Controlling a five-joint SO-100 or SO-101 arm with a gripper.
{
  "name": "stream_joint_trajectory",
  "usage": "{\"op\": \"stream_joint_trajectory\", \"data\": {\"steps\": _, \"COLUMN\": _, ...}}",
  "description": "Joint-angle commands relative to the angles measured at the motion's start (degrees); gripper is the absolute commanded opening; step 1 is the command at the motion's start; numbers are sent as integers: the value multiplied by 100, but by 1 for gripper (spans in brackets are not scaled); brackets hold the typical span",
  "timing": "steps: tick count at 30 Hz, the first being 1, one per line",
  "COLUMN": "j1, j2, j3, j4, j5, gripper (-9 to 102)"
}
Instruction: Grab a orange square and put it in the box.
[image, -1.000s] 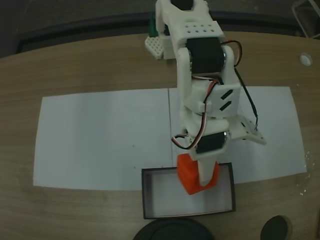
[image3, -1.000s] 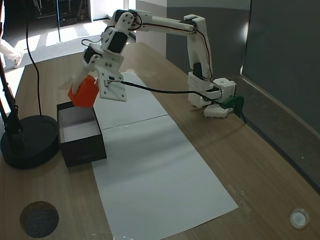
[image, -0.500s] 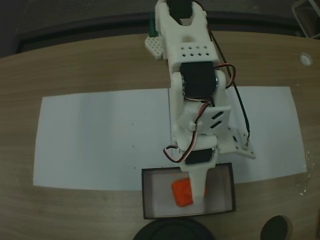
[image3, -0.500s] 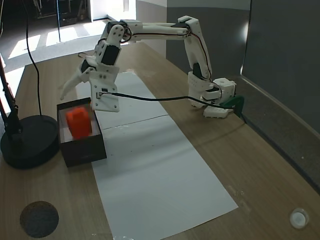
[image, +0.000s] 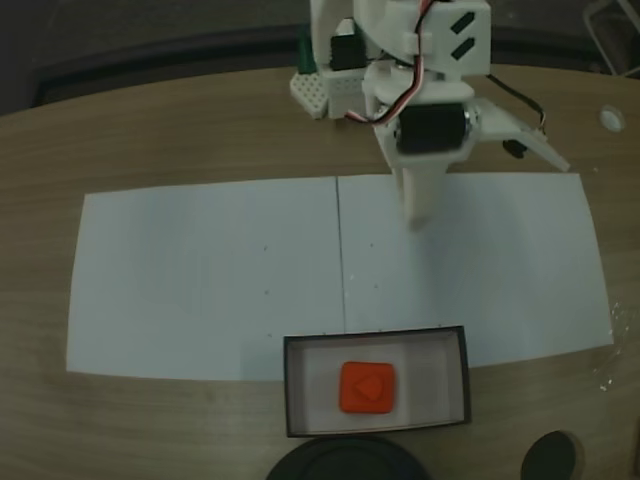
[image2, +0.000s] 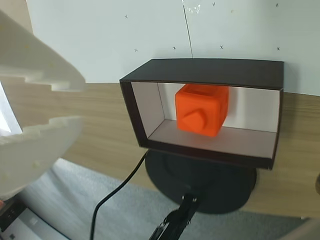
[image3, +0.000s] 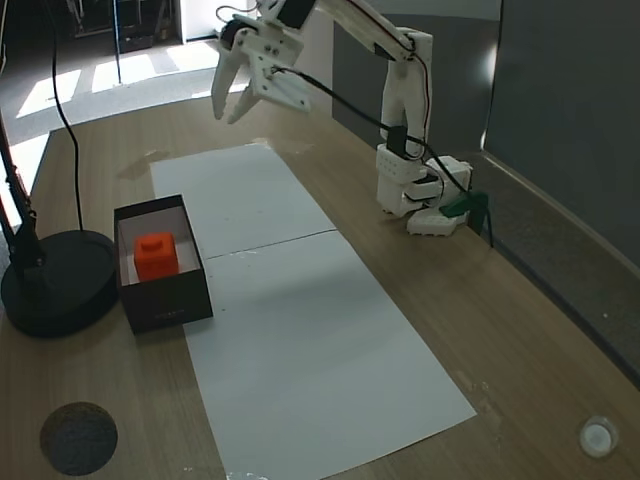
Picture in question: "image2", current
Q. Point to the dark brown cardboard box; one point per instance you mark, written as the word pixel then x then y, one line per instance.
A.
pixel 212 71

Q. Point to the grey electronic device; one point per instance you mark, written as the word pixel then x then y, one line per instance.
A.
pixel 30 225

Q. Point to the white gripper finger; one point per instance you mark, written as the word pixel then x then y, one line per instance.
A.
pixel 32 155
pixel 37 62

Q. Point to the black round stand base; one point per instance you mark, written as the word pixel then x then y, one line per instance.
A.
pixel 212 185

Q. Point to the orange cube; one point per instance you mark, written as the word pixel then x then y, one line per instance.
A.
pixel 200 115

